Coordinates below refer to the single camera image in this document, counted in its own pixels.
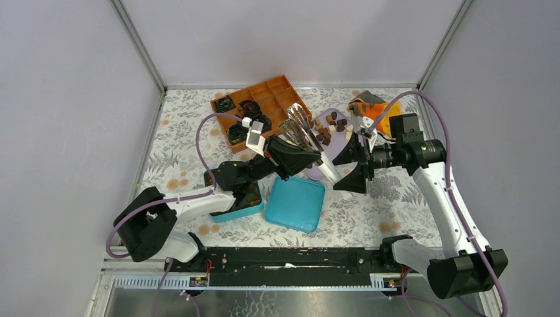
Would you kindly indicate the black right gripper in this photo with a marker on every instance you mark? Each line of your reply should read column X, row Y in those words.
column 355, row 181

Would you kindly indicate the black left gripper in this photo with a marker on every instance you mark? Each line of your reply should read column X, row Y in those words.
column 286, row 158

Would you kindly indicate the metal serving tongs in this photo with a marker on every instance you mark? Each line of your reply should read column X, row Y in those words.
column 297, row 130

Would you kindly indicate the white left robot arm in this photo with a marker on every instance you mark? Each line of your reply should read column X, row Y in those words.
column 148, row 225

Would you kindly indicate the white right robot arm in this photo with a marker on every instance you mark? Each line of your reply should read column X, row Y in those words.
column 467, row 264

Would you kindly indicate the teal chocolate box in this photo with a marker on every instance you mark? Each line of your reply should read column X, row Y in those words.
column 248, row 197

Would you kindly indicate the rolled dark patterned tie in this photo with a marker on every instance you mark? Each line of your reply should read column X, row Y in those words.
column 267, row 123

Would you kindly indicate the lavender plastic tray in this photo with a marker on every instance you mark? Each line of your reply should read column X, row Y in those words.
column 352, row 152

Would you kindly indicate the pile of assorted chocolates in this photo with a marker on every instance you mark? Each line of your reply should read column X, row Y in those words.
column 332, row 128

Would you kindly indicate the teal box lid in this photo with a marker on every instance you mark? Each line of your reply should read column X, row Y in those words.
column 295, row 204

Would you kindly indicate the wooden compartment tray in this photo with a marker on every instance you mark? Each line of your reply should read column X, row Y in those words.
column 274, row 96

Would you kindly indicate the rolled dark green tie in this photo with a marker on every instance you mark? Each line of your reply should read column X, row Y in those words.
column 237, row 133

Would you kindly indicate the orange grey cloth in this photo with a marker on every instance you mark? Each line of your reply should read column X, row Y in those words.
column 370, row 105

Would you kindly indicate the rolled dark floral tie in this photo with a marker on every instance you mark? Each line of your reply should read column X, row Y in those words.
column 224, row 104

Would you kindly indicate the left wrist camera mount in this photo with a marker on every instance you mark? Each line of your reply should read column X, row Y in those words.
column 254, row 139

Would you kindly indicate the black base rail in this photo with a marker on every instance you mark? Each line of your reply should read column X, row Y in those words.
column 291, row 268

